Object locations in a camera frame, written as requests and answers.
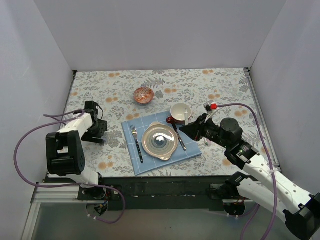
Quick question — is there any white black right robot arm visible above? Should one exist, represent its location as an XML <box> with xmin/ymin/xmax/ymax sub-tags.
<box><xmin>180</xmin><ymin>113</ymin><xmax>320</xmax><ymax>240</ymax></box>

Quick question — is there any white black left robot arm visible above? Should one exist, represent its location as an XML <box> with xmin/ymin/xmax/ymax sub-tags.
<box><xmin>45</xmin><ymin>101</ymin><xmax>108</xmax><ymax>200</ymax></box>

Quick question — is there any silver patterned knife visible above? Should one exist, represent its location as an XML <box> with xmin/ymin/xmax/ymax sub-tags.
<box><xmin>171</xmin><ymin>123</ymin><xmax>187</xmax><ymax>151</ymax></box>

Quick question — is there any red white cup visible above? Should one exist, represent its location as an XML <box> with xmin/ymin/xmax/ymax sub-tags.
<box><xmin>166</xmin><ymin>103</ymin><xmax>192</xmax><ymax>125</ymax></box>

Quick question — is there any cream grey plate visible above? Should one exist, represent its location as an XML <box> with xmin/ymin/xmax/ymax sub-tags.
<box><xmin>141</xmin><ymin>122</ymin><xmax>179</xmax><ymax>161</ymax></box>

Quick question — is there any silver fork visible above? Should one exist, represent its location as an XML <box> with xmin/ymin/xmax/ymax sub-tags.
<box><xmin>130</xmin><ymin>125</ymin><xmax>144</xmax><ymax>164</ymax></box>

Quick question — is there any floral patterned tablecloth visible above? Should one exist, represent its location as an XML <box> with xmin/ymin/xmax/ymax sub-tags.
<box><xmin>66</xmin><ymin>68</ymin><xmax>279</xmax><ymax>177</ymax></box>

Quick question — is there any red patterned bowl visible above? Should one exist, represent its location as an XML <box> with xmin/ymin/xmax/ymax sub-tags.
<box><xmin>133</xmin><ymin>87</ymin><xmax>155</xmax><ymax>104</ymax></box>

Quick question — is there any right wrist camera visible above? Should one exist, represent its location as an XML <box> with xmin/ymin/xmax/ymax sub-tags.
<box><xmin>203</xmin><ymin>100</ymin><xmax>218</xmax><ymax>119</ymax></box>

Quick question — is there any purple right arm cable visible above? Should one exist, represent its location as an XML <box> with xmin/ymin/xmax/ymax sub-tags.
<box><xmin>217</xmin><ymin>102</ymin><xmax>278</xmax><ymax>240</ymax></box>

